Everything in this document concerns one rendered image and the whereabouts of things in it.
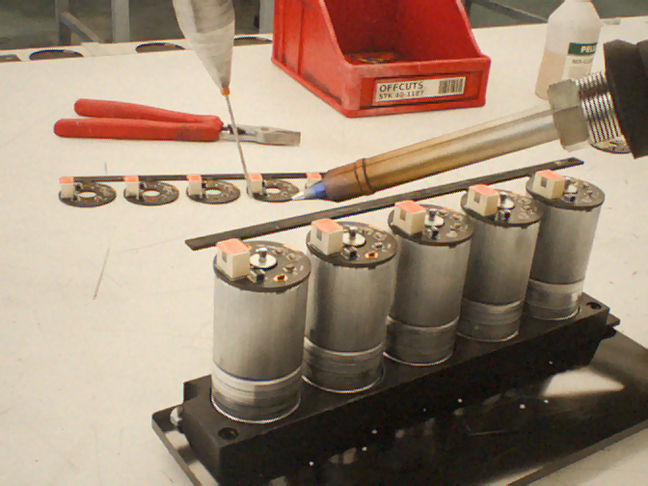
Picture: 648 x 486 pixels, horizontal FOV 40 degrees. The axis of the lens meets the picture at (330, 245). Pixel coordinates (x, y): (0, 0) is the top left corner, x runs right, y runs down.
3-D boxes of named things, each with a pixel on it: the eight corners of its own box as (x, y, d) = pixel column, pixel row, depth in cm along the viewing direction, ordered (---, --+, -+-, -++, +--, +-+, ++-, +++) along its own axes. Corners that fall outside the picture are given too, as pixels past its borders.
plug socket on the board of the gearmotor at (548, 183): (567, 196, 28) (571, 176, 28) (548, 201, 28) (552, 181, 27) (548, 187, 29) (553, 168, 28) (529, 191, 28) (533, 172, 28)
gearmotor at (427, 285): (466, 375, 28) (492, 228, 25) (404, 398, 26) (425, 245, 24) (416, 337, 29) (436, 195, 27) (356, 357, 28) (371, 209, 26)
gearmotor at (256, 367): (315, 431, 25) (329, 270, 22) (237, 460, 23) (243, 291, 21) (270, 385, 27) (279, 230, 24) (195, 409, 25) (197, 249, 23)
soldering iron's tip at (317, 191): (295, 212, 21) (335, 201, 20) (286, 193, 20) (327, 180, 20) (299, 203, 21) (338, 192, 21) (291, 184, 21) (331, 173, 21)
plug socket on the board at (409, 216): (430, 229, 25) (434, 208, 25) (407, 235, 25) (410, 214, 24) (413, 219, 26) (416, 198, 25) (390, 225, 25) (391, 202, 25)
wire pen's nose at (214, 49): (186, 91, 18) (167, 25, 17) (224, 66, 19) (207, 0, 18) (223, 105, 18) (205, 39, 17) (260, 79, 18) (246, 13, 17)
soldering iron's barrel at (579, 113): (334, 230, 20) (626, 149, 18) (309, 169, 20) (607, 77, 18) (345, 205, 21) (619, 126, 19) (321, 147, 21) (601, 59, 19)
